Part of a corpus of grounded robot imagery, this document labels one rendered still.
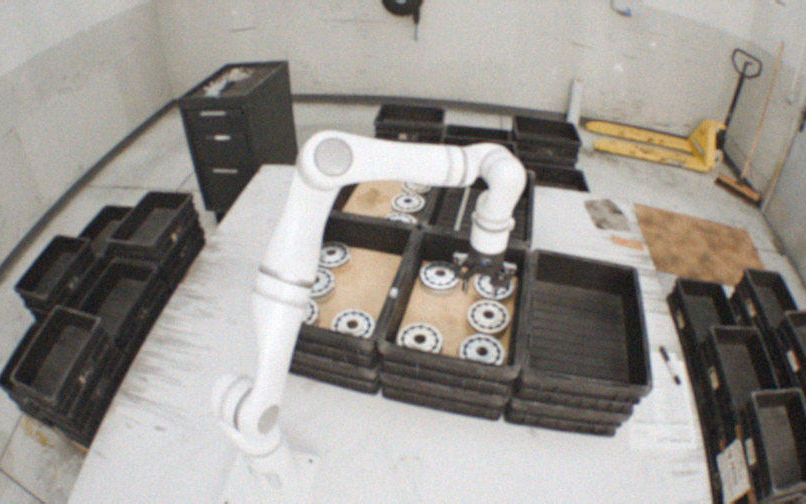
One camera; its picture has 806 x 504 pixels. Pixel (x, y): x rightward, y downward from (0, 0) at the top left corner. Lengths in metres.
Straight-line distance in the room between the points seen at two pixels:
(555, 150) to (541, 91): 1.72
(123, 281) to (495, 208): 1.78
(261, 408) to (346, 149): 0.42
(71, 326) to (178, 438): 0.95
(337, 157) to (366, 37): 3.57
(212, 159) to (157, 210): 0.50
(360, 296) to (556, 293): 0.52
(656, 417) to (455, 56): 3.52
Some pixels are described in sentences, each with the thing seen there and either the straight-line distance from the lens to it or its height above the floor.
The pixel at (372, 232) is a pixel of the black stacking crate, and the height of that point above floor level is 0.90.
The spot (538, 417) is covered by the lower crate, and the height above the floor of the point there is 0.76.
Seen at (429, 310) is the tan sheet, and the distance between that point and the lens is 1.12.
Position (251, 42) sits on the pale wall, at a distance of 4.61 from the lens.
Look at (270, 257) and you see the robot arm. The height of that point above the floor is 1.22.
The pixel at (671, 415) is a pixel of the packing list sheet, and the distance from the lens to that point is 1.28.
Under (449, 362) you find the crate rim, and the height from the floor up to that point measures 0.92.
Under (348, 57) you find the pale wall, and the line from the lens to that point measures 4.30.
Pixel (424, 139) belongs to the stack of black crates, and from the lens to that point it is 2.59.
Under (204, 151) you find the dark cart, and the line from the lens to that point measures 2.67.
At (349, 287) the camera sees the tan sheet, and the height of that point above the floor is 0.83.
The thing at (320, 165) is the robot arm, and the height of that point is 1.34.
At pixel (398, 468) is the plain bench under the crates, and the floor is 0.70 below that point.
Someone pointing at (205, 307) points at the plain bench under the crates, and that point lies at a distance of 1.41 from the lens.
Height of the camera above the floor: 1.66
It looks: 41 degrees down
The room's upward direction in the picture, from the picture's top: straight up
